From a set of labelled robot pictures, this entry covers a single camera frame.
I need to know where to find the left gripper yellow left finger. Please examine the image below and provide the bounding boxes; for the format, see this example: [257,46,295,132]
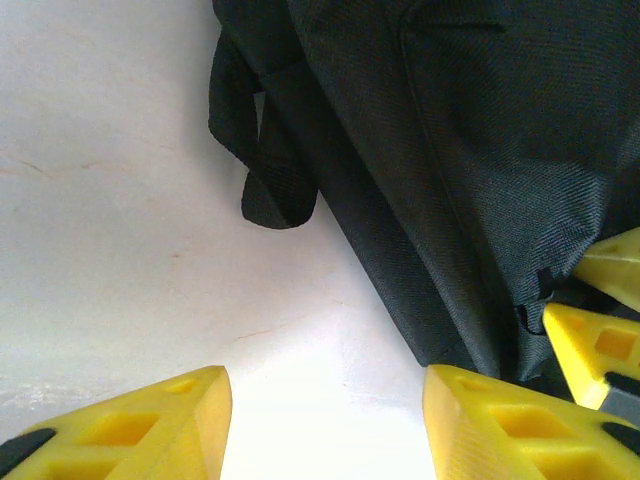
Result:
[0,364,234,480]

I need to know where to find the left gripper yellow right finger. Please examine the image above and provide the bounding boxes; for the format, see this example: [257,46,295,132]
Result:
[422,363,640,480]

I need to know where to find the black backpack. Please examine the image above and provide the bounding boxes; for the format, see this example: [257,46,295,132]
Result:
[207,0,640,401]

